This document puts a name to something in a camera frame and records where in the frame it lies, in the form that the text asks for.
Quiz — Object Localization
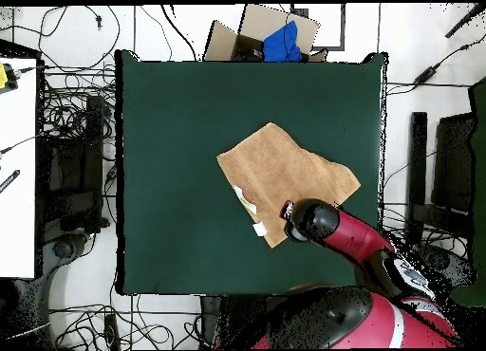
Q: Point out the tan terry towel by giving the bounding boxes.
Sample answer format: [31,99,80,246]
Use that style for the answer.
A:
[215,121,362,249]

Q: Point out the dark green table cloth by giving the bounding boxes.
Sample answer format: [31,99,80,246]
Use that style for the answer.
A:
[114,49,388,296]

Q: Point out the blue cloth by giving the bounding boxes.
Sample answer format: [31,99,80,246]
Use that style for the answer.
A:
[262,20,304,63]

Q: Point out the black round base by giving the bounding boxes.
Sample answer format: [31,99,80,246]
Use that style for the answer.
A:
[417,243,477,289]

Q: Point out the brown cardboard box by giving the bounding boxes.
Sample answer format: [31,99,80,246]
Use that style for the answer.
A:
[202,3,328,63]

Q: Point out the black power adapter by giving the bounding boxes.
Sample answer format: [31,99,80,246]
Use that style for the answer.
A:
[412,64,442,86]

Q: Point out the black computer tower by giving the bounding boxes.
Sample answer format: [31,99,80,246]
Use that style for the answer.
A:
[39,95,105,234]

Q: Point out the black slanted bar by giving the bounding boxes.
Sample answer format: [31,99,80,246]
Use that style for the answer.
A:
[444,3,486,40]

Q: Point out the white desk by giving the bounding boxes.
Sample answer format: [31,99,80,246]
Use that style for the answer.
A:
[0,57,38,280]

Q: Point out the yellow and black tool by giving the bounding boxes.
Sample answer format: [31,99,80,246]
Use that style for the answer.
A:
[0,63,19,91]

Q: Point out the black upright post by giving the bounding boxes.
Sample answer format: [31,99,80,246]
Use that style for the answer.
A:
[404,111,429,247]

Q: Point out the black square frame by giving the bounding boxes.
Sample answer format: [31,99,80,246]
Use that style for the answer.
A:
[290,3,346,51]

